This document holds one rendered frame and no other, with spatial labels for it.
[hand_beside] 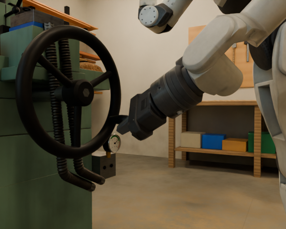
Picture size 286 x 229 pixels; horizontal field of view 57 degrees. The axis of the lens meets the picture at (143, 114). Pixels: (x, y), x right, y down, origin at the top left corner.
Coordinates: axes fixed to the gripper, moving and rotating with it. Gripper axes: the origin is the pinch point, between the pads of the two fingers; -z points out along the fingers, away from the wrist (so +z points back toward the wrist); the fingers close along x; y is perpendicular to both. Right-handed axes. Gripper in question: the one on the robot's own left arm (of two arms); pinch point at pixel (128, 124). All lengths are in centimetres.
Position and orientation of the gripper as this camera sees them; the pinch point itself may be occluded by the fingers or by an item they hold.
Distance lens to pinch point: 61.5
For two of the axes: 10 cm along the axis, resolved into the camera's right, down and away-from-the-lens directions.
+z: 7.2, -4.9, -4.9
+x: 0.4, -6.8, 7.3
